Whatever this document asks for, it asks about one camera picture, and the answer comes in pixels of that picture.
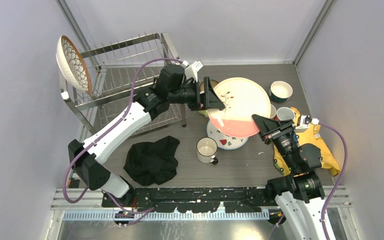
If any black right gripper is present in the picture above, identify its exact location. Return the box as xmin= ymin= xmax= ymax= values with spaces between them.
xmin=250 ymin=113 xmax=299 ymax=170

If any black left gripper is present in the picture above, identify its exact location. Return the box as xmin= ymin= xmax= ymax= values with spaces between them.
xmin=168 ymin=76 xmax=225 ymax=111

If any pink and cream plate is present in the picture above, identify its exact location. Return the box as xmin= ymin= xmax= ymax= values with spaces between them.
xmin=208 ymin=77 xmax=271 ymax=138

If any flower pattern brown-rim plate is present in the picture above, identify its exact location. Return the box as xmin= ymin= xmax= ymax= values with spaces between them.
xmin=56 ymin=35 xmax=92 ymax=94

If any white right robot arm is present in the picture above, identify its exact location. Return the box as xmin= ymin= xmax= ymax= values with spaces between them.
xmin=252 ymin=114 xmax=335 ymax=240

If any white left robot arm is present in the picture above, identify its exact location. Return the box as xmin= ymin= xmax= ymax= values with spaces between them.
xmin=66 ymin=61 xmax=225 ymax=207

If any metal dish rack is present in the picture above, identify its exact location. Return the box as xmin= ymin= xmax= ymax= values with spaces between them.
xmin=59 ymin=32 xmax=179 ymax=141

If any light green mug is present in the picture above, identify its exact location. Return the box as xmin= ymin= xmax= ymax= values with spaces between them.
xmin=198 ymin=110 xmax=209 ymax=118

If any brown bowl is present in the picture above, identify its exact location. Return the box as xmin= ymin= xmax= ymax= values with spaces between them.
xmin=199 ymin=79 xmax=220 ymax=95

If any dark blue bowl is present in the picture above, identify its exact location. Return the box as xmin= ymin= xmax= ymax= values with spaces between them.
xmin=268 ymin=81 xmax=294 ymax=103

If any watermelon pattern plate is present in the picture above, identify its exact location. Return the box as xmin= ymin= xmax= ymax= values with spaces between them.
xmin=206 ymin=120 xmax=249 ymax=151

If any yellow cartoon cloth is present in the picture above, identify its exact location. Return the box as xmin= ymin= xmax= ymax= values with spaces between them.
xmin=273 ymin=107 xmax=341 ymax=176

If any black cloth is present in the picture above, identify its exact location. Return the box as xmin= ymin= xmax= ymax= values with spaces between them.
xmin=123 ymin=135 xmax=180 ymax=186

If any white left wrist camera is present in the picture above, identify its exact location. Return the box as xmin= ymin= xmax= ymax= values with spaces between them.
xmin=181 ymin=60 xmax=204 ymax=83

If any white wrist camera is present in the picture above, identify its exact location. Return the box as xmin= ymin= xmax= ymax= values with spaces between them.
xmin=181 ymin=60 xmax=204 ymax=83
xmin=295 ymin=115 xmax=320 ymax=133

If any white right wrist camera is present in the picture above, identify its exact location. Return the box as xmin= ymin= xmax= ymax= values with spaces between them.
xmin=295 ymin=115 xmax=320 ymax=133

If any white ribbed mug black handle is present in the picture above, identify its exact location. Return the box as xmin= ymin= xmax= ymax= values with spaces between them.
xmin=196 ymin=137 xmax=219 ymax=165

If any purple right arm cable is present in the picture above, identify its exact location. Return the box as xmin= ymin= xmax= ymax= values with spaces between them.
xmin=274 ymin=122 xmax=349 ymax=240

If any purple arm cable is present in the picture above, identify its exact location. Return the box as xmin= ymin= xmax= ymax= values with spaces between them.
xmin=274 ymin=122 xmax=349 ymax=240
xmin=62 ymin=57 xmax=185 ymax=226

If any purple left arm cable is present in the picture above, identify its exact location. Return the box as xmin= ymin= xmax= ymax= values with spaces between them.
xmin=62 ymin=57 xmax=185 ymax=226

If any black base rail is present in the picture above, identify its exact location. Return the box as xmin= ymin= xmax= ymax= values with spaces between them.
xmin=117 ymin=186 xmax=278 ymax=213

